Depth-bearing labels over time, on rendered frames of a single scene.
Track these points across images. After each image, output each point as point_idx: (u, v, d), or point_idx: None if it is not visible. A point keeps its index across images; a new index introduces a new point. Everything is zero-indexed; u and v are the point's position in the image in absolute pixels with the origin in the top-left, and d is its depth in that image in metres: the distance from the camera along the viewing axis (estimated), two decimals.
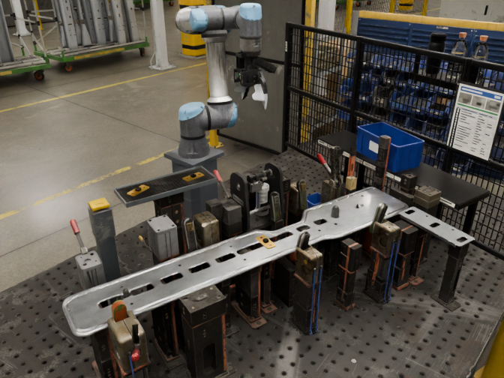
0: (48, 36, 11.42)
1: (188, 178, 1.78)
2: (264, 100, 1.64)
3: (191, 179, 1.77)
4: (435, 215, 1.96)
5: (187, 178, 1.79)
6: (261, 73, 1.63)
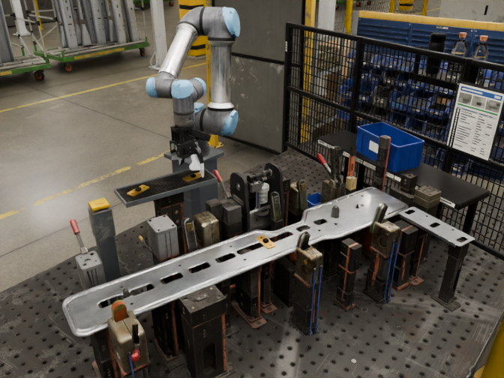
0: (48, 36, 11.42)
1: (188, 178, 1.78)
2: (201, 169, 1.72)
3: (191, 179, 1.77)
4: (435, 215, 1.96)
5: (187, 178, 1.79)
6: (196, 145, 1.70)
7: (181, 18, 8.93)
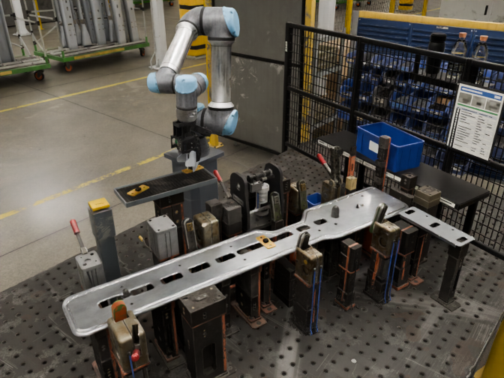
0: (48, 36, 11.42)
1: (187, 170, 1.77)
2: (195, 166, 1.74)
3: (190, 172, 1.76)
4: (435, 215, 1.96)
5: (187, 169, 1.77)
6: (199, 144, 1.69)
7: (181, 18, 8.93)
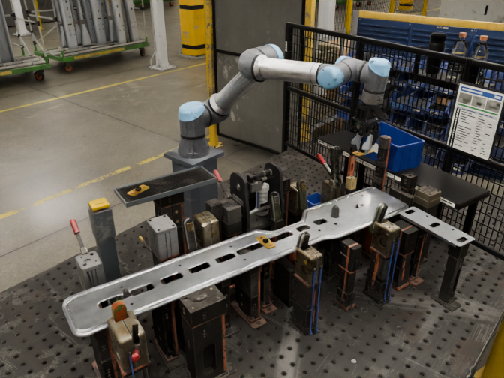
0: (48, 36, 11.42)
1: (358, 153, 1.78)
2: (369, 149, 1.74)
3: (362, 154, 1.77)
4: (435, 215, 1.96)
5: (358, 153, 1.78)
6: (379, 128, 1.69)
7: (181, 18, 8.93)
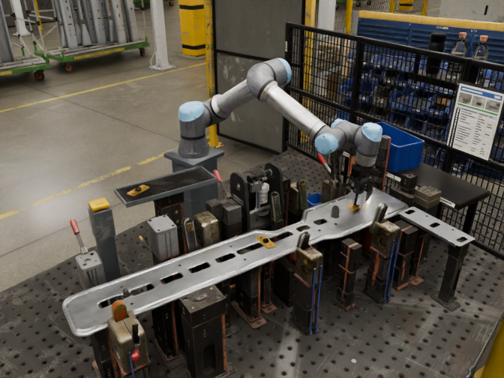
0: (48, 36, 11.42)
1: (353, 207, 1.89)
2: (363, 204, 1.86)
3: (356, 208, 1.88)
4: (435, 215, 1.96)
5: (352, 206, 1.90)
6: (372, 185, 1.81)
7: (181, 18, 8.93)
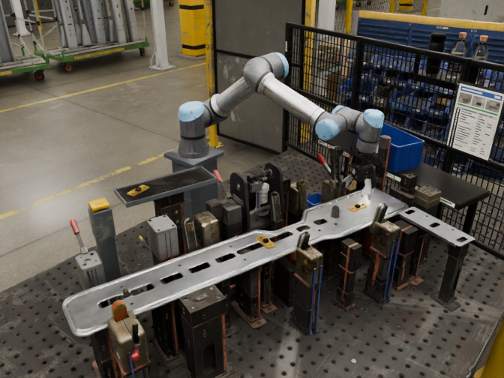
0: (48, 36, 11.42)
1: (353, 208, 1.89)
2: (370, 193, 1.81)
3: (357, 210, 1.89)
4: (435, 215, 1.96)
5: (352, 208, 1.90)
6: (373, 171, 1.78)
7: (181, 18, 8.93)
